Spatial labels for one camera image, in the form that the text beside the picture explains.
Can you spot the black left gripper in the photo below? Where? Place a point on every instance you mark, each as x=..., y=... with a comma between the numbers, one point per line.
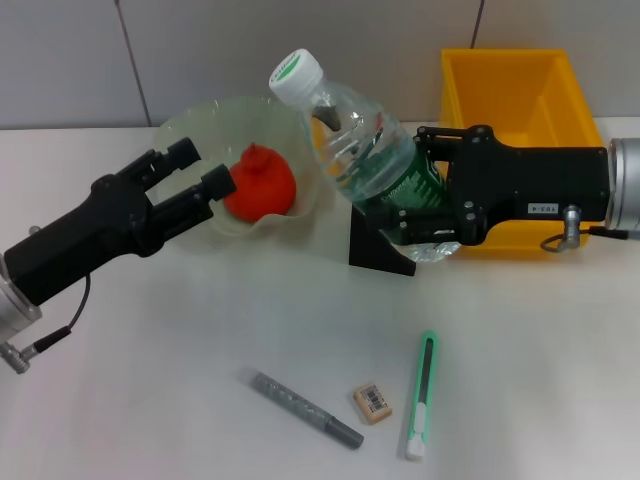
x=85, y=240

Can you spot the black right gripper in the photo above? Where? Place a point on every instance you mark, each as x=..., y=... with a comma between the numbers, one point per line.
x=530, y=180

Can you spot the clear green-label water bottle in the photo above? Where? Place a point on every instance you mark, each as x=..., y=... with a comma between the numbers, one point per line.
x=360, y=150

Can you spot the pale green glass fruit bowl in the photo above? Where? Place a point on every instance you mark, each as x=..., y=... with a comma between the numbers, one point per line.
x=240, y=125

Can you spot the black mesh pen holder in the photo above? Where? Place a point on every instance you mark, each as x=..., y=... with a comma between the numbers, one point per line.
x=372, y=255

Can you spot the green utility knife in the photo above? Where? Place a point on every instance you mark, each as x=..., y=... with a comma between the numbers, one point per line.
x=425, y=380

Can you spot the beige eraser with barcode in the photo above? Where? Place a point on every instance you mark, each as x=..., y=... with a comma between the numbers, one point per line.
x=372, y=404

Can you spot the grey glitter pen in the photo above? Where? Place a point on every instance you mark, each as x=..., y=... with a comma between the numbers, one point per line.
x=300, y=407

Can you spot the yellow plastic bin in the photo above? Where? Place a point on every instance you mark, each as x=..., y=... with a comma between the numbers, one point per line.
x=520, y=90

